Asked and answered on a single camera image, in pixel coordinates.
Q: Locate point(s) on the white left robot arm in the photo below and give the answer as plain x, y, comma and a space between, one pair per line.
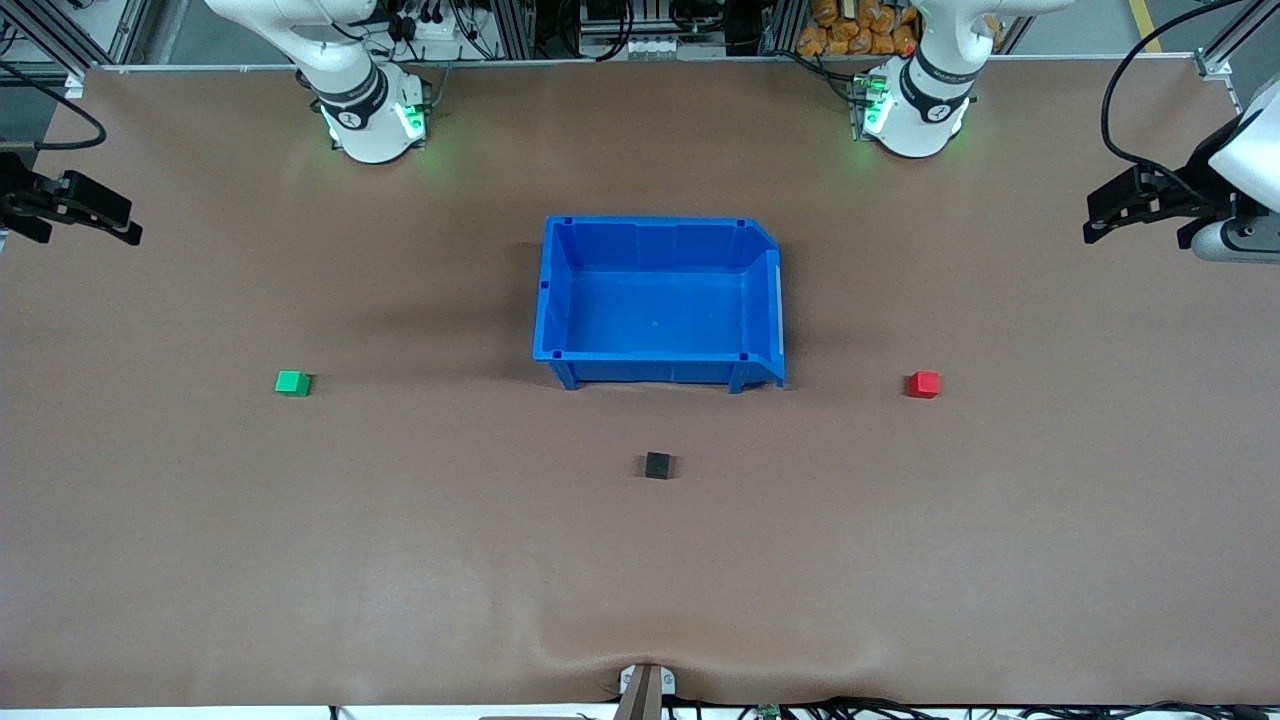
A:
915, 112

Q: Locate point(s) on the grey equipment box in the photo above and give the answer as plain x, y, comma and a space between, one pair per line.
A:
650, 35

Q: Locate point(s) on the aluminium frame post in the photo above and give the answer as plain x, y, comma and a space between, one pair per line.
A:
45, 40
1235, 40

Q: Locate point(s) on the blue plastic storage bin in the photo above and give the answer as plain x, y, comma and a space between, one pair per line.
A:
660, 300

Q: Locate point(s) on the orange snack bags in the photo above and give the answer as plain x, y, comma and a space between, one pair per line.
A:
855, 30

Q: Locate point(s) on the white power strip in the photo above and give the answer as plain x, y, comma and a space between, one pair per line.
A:
430, 35

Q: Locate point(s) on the small green cube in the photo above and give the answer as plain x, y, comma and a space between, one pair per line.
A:
292, 382

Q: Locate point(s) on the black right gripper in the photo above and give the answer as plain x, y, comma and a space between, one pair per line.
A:
18, 194

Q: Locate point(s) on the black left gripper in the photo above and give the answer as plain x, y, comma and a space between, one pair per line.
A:
1188, 193

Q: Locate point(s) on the small red cube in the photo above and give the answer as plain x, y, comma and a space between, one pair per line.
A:
923, 384

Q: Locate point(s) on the small black cube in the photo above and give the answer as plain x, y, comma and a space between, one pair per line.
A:
657, 465

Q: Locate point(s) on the large table mat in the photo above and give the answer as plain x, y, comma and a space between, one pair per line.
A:
400, 520

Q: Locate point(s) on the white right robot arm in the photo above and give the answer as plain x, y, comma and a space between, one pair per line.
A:
365, 122

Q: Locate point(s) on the metal table edge clamp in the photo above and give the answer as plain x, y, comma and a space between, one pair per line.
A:
645, 690

